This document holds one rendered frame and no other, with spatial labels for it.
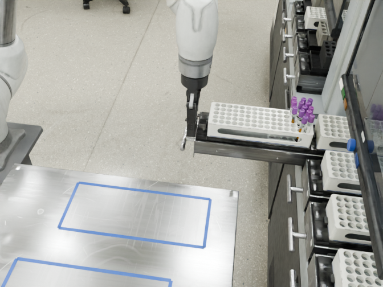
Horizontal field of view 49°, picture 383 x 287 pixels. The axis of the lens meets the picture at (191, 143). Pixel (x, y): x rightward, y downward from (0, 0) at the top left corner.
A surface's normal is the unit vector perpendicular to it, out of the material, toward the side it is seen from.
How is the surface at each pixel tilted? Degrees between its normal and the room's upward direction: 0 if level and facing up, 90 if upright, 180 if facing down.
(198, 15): 77
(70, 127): 0
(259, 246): 0
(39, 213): 0
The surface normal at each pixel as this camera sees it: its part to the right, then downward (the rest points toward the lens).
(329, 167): 0.03, -0.72
